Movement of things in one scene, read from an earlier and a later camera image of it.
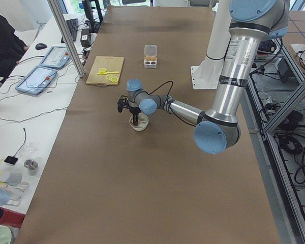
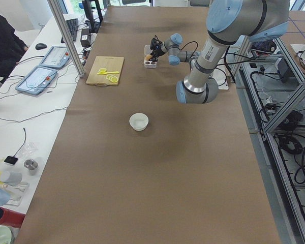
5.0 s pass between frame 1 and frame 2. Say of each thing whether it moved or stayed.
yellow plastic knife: stayed
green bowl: stayed
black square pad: stayed
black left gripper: moved
